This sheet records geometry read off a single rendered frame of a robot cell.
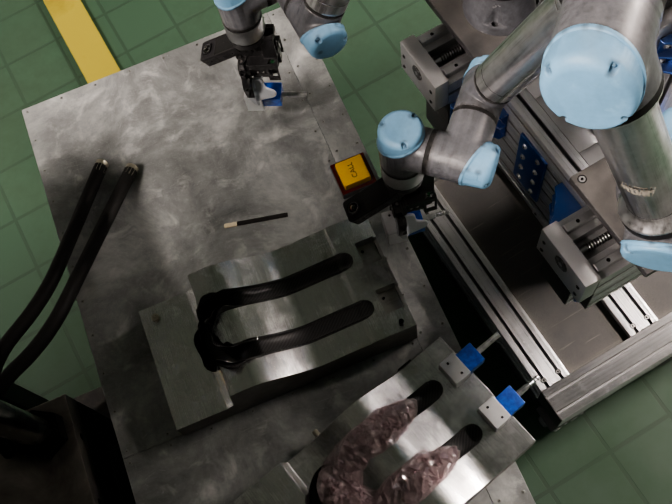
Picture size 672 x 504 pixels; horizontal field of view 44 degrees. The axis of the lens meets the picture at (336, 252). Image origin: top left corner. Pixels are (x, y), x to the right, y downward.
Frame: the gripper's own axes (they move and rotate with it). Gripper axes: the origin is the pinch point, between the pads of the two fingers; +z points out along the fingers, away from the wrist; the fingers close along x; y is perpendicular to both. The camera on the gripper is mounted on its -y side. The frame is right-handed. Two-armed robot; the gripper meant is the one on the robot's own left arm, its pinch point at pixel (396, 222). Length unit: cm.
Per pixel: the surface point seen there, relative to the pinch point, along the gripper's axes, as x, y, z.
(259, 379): -22.7, -32.9, 0.0
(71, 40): 144, -83, 91
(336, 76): 99, 4, 93
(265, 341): -15.3, -30.4, 1.9
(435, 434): -40.1, -4.6, 6.9
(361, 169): 18.2, -2.7, 9.5
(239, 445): -31, -41, 13
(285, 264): 0.0, -23.2, 4.9
